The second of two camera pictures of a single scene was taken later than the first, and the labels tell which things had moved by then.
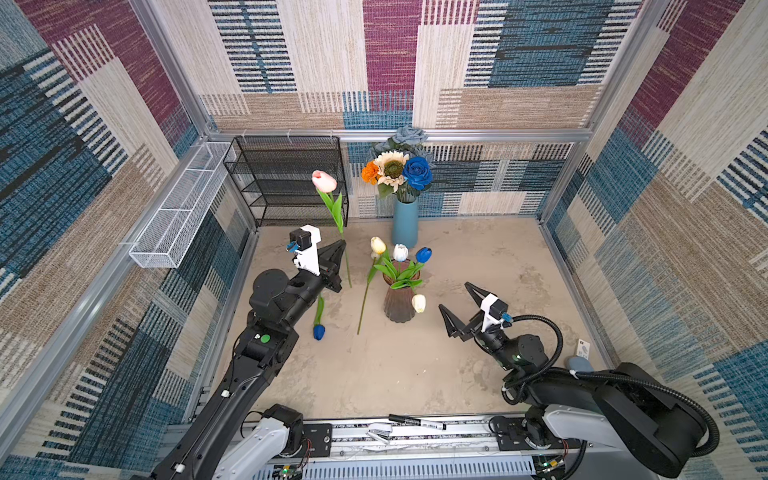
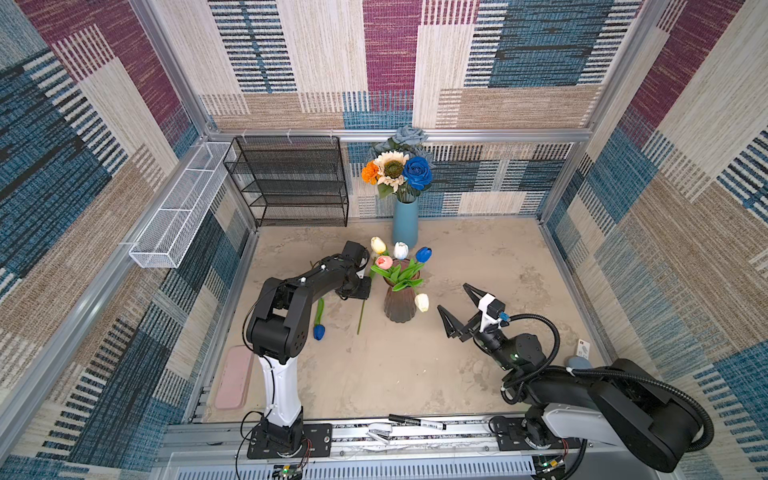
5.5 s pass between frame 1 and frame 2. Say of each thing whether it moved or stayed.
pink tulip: moved
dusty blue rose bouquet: stayed
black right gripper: stayed
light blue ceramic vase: stayed
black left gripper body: moved
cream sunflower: stayed
